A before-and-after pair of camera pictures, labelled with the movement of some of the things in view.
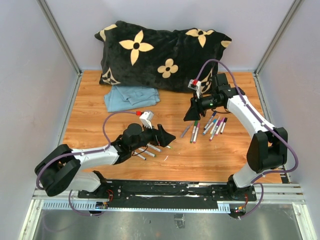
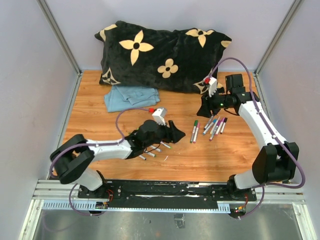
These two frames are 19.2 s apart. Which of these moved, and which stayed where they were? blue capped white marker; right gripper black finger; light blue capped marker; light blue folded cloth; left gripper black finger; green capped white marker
Moved: right gripper black finger; left gripper black finger
Stayed: green capped white marker; blue capped white marker; light blue folded cloth; light blue capped marker
